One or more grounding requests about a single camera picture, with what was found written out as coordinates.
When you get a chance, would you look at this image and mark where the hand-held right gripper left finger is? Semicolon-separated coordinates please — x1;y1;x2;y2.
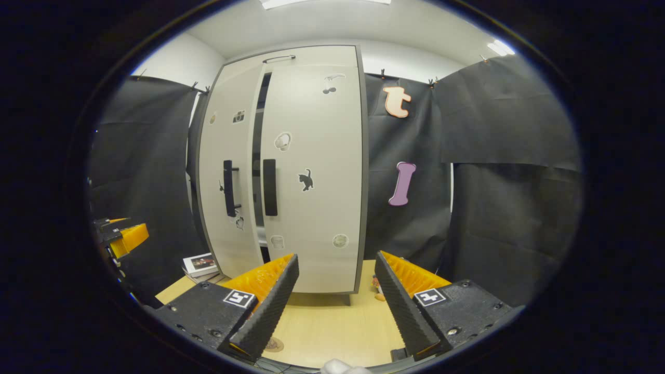
151;253;300;363

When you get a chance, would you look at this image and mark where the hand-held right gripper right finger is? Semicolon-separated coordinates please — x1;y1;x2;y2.
375;251;512;362

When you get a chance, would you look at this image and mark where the white and grey cabinet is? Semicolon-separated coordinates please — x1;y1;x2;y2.
195;44;370;306

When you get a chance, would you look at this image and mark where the white cabinet drawer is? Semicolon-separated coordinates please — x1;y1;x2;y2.
224;46;359;68

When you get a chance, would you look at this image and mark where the white printed book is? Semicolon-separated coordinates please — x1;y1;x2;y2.
182;253;221;284

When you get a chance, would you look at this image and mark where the black backdrop cloth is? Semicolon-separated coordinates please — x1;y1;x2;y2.
364;73;453;273
432;55;582;307
88;75;208;307

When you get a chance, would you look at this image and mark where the ceiling light panel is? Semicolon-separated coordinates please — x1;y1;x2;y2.
260;0;391;10
487;39;516;57

